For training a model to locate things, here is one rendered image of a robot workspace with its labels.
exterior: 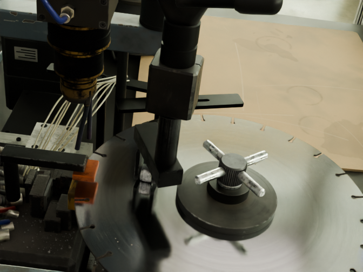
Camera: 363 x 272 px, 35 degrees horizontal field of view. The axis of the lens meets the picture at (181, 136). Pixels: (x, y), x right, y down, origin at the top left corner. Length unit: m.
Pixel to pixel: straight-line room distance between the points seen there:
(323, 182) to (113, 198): 0.25
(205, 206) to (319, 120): 0.62
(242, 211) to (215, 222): 0.03
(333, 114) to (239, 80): 0.21
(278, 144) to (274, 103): 0.47
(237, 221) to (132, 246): 0.11
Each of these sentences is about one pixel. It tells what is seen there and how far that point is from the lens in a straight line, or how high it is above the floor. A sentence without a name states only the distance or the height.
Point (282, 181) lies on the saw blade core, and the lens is 0.69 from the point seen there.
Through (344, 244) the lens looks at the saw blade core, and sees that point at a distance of 0.64.
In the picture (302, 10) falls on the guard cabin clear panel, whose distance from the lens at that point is 1.70.
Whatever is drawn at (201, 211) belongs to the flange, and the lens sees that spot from 0.61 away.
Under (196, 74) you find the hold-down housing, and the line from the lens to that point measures 0.50.
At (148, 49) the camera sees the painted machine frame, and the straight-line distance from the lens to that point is 0.77.
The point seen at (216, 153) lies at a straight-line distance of 0.63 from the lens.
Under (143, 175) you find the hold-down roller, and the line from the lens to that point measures 0.64.
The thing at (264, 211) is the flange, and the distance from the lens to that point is 0.63.
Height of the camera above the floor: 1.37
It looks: 36 degrees down
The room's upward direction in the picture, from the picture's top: 8 degrees clockwise
